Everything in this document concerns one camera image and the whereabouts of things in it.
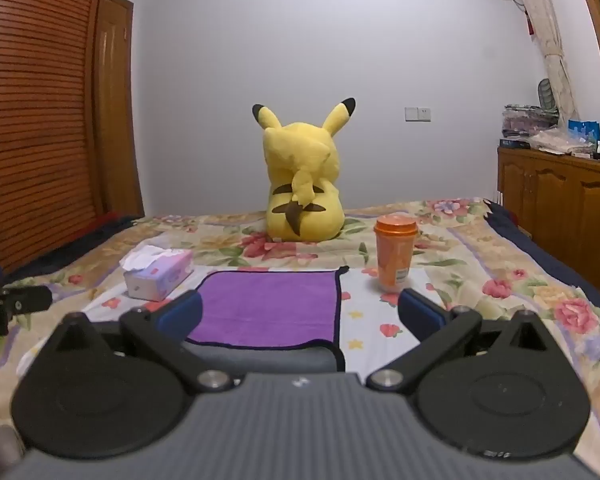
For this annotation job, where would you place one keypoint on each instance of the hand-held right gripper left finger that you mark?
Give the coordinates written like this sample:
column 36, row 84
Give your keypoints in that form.
column 182, row 309

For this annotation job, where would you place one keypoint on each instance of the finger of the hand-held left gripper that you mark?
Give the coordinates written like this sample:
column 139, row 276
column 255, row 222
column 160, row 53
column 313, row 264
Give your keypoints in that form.
column 15, row 305

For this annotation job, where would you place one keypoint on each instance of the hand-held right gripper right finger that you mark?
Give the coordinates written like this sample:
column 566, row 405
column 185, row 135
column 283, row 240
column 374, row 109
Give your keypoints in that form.
column 420, row 310

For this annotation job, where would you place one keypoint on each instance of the purple towel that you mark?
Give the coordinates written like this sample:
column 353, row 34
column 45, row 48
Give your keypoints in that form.
column 270, row 305

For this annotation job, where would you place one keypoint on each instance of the grey towel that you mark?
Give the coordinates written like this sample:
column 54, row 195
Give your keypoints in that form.
column 280, row 357

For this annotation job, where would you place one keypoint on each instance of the tissue pack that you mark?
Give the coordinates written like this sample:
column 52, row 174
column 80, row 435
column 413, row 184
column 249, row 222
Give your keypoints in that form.
column 155, row 275

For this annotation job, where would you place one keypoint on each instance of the orange lidded cup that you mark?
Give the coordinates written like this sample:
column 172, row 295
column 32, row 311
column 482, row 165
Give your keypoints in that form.
column 395, row 255

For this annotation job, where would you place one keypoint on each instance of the floral bed sheet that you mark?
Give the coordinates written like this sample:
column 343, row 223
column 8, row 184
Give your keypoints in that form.
column 480, row 270

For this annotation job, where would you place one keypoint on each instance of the yellow plush toy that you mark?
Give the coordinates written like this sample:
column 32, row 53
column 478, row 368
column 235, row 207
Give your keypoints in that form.
column 302, row 185

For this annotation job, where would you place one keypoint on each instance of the wooden cabinet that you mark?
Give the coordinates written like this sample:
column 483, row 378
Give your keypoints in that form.
column 560, row 200

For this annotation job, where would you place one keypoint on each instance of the wooden louvered wardrobe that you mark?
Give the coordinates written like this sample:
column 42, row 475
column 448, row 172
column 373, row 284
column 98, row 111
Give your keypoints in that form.
column 30, row 110

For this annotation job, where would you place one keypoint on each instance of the wooden door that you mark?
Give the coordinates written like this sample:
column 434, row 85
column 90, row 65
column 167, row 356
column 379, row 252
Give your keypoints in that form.
column 115, row 110

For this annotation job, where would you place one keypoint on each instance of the clutter on cabinet top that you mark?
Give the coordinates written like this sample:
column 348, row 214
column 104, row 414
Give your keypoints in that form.
column 527, row 125

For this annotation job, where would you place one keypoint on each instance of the blue box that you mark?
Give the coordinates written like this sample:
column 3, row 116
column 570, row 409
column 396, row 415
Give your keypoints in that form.
column 584, row 131

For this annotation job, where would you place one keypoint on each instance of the patterned curtain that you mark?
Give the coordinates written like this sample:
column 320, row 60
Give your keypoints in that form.
column 550, row 45

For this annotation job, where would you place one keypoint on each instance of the white wall socket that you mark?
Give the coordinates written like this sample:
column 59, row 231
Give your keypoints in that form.
column 417, row 114

